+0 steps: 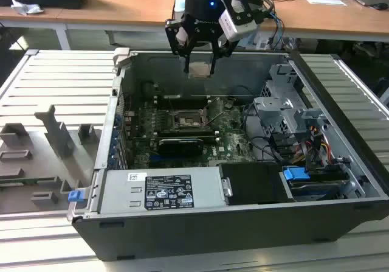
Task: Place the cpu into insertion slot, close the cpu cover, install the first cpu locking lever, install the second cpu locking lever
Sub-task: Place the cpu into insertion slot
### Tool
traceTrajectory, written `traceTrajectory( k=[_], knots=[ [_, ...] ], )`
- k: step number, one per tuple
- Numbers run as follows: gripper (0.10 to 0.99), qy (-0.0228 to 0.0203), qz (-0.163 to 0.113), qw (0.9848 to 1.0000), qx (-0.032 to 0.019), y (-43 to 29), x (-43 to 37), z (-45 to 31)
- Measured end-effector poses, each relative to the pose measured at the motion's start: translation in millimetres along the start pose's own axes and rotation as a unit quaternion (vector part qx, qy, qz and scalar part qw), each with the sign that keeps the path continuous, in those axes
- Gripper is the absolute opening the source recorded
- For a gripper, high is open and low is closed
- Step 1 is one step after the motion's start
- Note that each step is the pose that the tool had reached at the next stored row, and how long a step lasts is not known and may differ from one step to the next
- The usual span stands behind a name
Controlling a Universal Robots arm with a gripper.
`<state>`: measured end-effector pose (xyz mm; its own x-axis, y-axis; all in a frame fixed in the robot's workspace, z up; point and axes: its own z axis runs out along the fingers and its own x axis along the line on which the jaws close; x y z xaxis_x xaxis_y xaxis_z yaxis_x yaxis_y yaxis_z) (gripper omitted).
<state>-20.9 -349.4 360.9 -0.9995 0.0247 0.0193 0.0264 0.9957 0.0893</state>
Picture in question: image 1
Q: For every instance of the wooden office desk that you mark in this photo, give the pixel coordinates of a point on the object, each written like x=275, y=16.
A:
x=100, y=10

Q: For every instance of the grey parts rack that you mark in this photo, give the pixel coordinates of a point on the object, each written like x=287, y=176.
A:
x=39, y=150

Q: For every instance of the black computer mouse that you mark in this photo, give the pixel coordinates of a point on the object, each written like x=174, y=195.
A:
x=381, y=6

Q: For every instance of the dark grey PC case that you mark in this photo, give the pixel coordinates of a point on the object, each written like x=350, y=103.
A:
x=212, y=232

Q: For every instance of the CPU socket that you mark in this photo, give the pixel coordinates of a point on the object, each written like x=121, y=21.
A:
x=185, y=121

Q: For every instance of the silver metal drive cage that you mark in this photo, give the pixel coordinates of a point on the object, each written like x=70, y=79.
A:
x=273, y=110

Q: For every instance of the black RAM slot bank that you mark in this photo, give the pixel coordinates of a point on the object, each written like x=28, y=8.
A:
x=182, y=134
x=182, y=101

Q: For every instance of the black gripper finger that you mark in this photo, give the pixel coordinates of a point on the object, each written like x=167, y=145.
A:
x=223, y=49
x=174, y=40

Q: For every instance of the white paper sheet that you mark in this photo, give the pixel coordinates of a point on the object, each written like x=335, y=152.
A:
x=326, y=2

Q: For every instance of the small white wrist camera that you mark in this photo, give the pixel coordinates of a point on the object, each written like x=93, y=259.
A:
x=181, y=36

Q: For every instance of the blue case latch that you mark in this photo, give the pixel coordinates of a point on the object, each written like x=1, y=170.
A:
x=76, y=196

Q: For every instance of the silver square CPU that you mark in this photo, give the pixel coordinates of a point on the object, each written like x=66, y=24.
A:
x=199, y=70

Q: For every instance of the crumpled white paper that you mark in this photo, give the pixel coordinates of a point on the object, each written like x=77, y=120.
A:
x=25, y=7

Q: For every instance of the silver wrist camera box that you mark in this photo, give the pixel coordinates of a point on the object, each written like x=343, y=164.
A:
x=240, y=25

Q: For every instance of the green motherboard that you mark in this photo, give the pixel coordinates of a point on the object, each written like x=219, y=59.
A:
x=234, y=144

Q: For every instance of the green RAM stick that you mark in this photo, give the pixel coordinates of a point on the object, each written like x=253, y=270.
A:
x=27, y=181

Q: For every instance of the grey power supply unit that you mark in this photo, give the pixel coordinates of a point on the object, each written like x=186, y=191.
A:
x=121, y=193

